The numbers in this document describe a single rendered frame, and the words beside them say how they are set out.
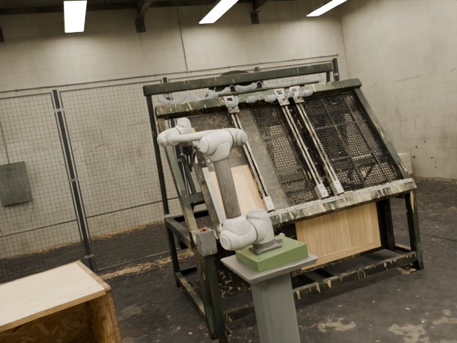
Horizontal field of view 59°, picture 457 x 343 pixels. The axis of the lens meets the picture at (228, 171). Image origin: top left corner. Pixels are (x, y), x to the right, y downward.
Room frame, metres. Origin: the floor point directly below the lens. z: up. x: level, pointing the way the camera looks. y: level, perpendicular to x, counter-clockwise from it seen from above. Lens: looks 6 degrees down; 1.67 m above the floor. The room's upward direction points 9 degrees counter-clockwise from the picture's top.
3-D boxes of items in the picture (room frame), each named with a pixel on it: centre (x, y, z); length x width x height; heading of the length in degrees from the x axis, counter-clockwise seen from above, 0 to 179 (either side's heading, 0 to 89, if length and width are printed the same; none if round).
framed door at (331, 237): (3.78, -0.95, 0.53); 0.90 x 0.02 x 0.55; 108
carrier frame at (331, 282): (4.10, -0.47, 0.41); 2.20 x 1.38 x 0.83; 108
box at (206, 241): (2.97, 0.25, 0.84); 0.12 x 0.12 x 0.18; 18
